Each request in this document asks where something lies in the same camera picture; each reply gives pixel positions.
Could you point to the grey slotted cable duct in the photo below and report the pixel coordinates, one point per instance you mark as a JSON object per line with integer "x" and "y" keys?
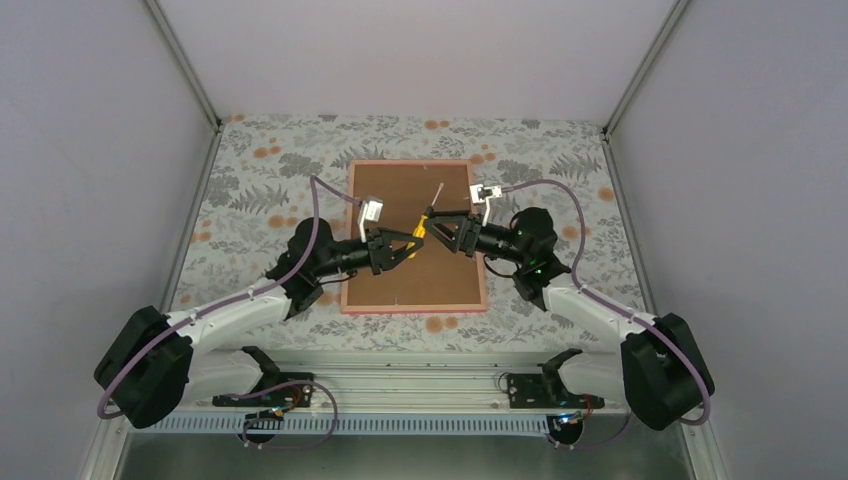
{"x": 356, "y": 424}

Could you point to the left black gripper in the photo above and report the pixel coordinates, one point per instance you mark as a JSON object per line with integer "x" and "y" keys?
{"x": 380, "y": 256}

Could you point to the yellow screwdriver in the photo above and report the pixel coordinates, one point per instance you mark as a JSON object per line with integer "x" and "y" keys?
{"x": 420, "y": 230}

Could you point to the pink picture frame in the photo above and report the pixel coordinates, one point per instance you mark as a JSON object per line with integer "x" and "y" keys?
{"x": 435, "y": 280}

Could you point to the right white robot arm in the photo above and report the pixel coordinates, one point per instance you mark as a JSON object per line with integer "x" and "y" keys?
{"x": 651, "y": 364}

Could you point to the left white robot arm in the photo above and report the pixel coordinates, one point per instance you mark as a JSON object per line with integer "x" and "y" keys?
{"x": 159, "y": 360}

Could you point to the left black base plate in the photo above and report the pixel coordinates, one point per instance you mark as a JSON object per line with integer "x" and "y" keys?
{"x": 291, "y": 396}

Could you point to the aluminium mounting rail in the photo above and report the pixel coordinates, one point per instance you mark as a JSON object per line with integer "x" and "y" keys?
{"x": 399, "y": 382}

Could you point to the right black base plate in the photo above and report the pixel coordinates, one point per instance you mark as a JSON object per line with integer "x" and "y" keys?
{"x": 529, "y": 391}

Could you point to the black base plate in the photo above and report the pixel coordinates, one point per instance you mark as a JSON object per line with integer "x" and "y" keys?
{"x": 529, "y": 391}
{"x": 291, "y": 396}

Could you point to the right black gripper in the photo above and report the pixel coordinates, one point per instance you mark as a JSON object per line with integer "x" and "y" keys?
{"x": 473, "y": 222}

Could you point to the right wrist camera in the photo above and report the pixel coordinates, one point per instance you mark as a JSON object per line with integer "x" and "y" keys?
{"x": 481, "y": 194}

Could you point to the floral table mat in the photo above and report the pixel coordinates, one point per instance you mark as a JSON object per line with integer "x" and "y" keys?
{"x": 258, "y": 192}

